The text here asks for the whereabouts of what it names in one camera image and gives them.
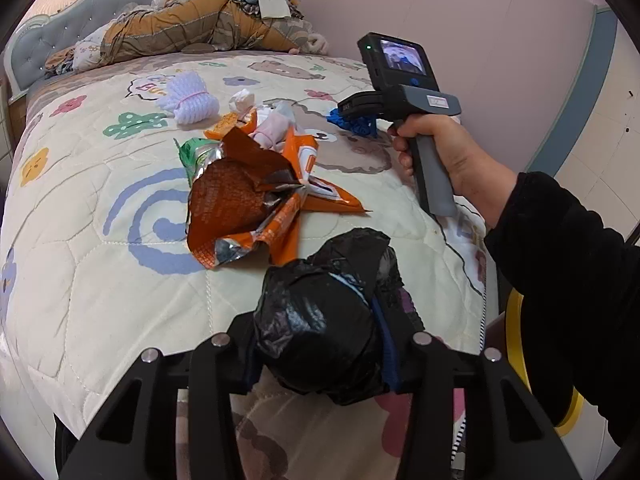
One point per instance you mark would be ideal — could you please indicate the blue tufted headboard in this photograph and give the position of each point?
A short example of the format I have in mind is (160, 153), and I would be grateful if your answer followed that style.
(65, 30)

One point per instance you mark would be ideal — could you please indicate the orange grey quilt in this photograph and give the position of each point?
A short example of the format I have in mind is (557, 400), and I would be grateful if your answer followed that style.
(165, 25)

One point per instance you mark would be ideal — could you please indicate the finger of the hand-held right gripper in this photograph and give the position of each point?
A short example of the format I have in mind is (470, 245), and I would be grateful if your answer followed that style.
(357, 106)

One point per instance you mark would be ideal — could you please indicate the pink beige plush toy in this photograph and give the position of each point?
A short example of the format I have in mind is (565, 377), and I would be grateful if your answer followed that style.
(315, 42)

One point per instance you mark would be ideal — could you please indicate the lavender foam net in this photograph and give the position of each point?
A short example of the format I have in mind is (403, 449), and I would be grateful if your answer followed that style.
(190, 100)

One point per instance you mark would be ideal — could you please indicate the white floral cloth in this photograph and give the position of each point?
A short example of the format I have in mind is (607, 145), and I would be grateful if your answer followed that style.
(85, 52)

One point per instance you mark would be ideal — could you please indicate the orange white snack bag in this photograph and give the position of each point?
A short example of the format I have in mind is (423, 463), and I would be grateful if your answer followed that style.
(300, 152)

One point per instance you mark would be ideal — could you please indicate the crumpled white paper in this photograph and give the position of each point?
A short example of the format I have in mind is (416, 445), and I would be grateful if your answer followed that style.
(242, 100)

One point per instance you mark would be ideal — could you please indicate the person's right forearm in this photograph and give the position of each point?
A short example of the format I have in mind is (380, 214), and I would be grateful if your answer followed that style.
(560, 270)

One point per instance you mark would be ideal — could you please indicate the large orange snack bag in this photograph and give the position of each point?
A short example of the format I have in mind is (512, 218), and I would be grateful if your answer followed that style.
(225, 200)

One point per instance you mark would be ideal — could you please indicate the green snack wrapper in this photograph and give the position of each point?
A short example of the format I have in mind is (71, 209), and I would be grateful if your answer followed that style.
(197, 152)

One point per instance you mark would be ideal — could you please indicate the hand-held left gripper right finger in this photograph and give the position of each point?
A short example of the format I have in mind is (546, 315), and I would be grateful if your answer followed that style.
(389, 360)

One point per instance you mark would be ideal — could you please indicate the pink plastic bag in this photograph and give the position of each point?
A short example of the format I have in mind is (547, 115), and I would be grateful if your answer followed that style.
(272, 130)

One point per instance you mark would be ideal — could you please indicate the blue plastic bag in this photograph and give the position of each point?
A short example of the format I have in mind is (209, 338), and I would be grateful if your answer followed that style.
(345, 121)

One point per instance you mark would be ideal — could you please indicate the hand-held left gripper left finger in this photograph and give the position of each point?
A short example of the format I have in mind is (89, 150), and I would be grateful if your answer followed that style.
(235, 360)

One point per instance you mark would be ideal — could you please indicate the person's right hand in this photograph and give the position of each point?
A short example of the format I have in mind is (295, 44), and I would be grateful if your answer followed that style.
(465, 160)

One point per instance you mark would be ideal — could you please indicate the small orange wrapper piece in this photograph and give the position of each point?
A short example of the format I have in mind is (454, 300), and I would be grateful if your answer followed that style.
(222, 127)

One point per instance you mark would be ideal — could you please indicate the bed with bear print cover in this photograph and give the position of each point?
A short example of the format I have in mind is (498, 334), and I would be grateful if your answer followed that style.
(100, 285)

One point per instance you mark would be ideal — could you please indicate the black plastic bag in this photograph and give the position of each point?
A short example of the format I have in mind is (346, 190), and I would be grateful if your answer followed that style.
(320, 320)

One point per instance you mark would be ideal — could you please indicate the yellow rimmed black trash bin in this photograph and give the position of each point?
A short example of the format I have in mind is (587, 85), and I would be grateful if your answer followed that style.
(514, 330)

